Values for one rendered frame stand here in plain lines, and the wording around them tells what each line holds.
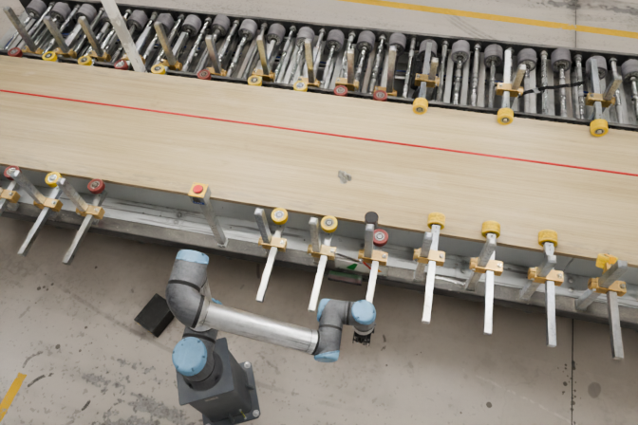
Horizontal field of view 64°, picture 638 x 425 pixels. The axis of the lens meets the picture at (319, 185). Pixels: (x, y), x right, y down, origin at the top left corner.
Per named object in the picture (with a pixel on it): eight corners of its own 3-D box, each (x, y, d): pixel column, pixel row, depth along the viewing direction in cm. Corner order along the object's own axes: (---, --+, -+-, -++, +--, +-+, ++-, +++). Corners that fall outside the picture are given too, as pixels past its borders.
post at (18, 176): (62, 223, 288) (14, 175, 248) (56, 222, 289) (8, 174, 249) (65, 218, 290) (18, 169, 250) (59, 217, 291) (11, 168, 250)
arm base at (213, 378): (226, 384, 238) (221, 379, 230) (185, 396, 236) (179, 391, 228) (219, 344, 248) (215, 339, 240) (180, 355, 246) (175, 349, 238)
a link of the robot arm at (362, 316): (351, 296, 195) (377, 299, 194) (351, 307, 206) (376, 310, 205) (348, 320, 190) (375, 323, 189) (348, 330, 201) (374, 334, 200)
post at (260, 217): (274, 260, 267) (261, 214, 227) (268, 259, 268) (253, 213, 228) (276, 254, 269) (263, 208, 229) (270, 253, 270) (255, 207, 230)
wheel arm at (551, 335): (554, 347, 207) (557, 345, 204) (545, 345, 207) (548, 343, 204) (551, 239, 233) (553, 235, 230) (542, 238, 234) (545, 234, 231)
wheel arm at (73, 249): (70, 266, 255) (66, 263, 251) (65, 265, 255) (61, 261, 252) (108, 194, 278) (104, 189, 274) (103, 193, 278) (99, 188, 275)
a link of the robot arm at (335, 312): (314, 323, 192) (347, 326, 190) (319, 293, 198) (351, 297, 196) (316, 330, 199) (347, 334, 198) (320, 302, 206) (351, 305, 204)
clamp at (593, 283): (621, 298, 217) (627, 293, 213) (588, 292, 220) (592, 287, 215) (620, 285, 221) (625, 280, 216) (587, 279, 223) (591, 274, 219)
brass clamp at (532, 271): (559, 287, 221) (563, 283, 217) (527, 282, 224) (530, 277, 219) (559, 274, 225) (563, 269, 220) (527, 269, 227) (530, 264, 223)
